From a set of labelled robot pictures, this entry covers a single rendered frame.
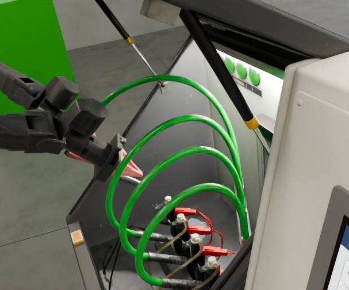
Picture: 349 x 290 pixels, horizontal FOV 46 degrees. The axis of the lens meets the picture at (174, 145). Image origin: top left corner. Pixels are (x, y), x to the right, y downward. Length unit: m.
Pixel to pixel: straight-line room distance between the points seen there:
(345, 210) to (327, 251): 0.07
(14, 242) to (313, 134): 2.67
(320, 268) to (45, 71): 3.85
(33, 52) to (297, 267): 3.77
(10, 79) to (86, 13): 6.28
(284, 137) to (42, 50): 3.71
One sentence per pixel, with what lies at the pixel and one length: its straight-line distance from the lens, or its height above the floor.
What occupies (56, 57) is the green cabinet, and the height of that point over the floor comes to 0.72.
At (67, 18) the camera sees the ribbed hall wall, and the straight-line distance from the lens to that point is 7.37.
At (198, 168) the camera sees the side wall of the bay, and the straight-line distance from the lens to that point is 1.42.
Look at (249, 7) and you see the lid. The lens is 0.52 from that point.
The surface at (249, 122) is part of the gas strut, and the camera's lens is 0.62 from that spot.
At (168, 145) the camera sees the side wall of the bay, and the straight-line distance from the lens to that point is 1.33.
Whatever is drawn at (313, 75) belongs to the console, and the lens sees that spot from 0.55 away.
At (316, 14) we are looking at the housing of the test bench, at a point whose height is 1.50.
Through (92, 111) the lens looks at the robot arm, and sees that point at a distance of 0.86.
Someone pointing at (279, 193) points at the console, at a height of 1.38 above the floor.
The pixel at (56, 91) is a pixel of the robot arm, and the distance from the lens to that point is 1.05.
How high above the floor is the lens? 1.75
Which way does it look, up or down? 29 degrees down
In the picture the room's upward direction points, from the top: 10 degrees counter-clockwise
